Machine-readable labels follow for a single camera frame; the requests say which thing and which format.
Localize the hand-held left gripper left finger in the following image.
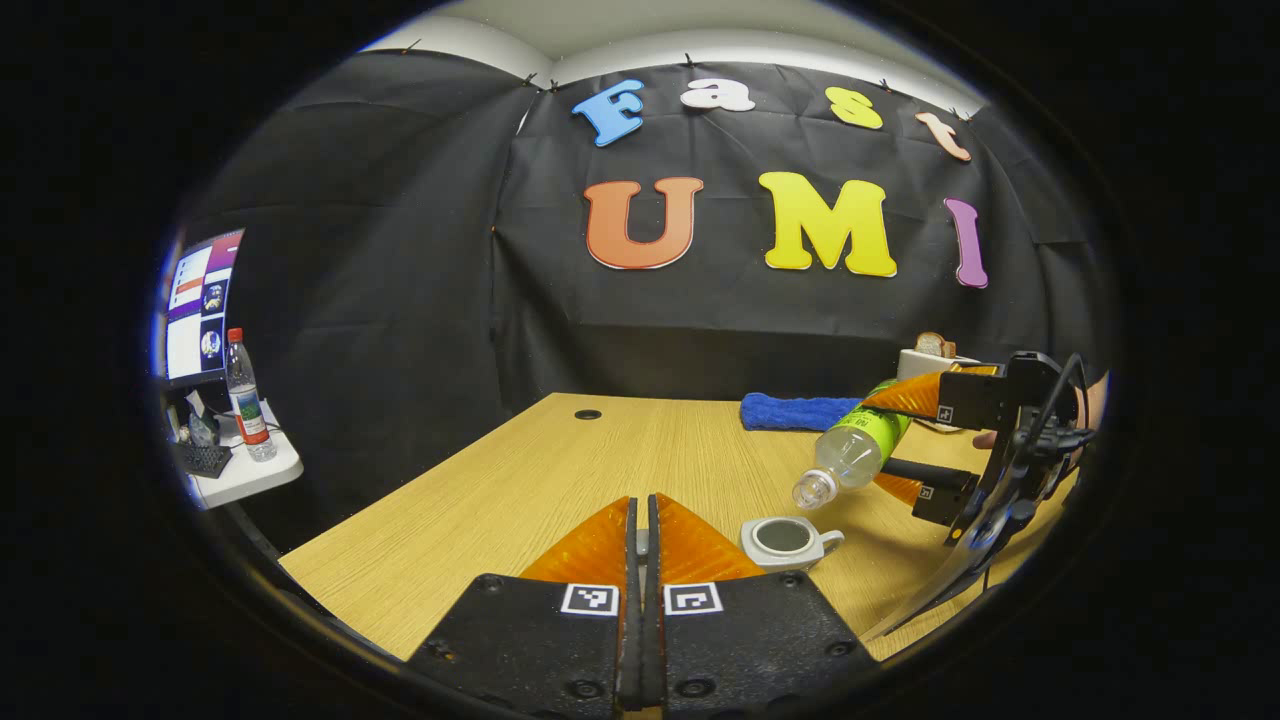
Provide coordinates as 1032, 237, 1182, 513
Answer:
405, 495, 641, 720

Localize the white teacup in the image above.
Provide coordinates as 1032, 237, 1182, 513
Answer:
740, 515, 846, 573

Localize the small white side table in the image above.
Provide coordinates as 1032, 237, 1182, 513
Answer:
185, 400, 304, 511

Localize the clear green-label water bottle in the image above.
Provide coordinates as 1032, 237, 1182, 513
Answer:
792, 378, 913, 511

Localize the red-cap plastic bottle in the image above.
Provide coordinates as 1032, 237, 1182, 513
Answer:
225, 328, 279, 463

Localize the black object on side table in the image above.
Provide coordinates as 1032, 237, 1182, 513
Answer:
175, 440, 233, 479

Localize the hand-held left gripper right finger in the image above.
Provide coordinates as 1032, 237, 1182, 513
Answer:
645, 493, 881, 720

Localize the white toaster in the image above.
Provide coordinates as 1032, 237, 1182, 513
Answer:
897, 348, 986, 433

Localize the computer monitor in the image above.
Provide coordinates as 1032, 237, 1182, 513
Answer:
160, 228, 246, 386

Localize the black backdrop cloth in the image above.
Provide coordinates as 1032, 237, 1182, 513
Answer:
165, 50, 1116, 541

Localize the blue towel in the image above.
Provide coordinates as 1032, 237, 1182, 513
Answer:
740, 392, 863, 433

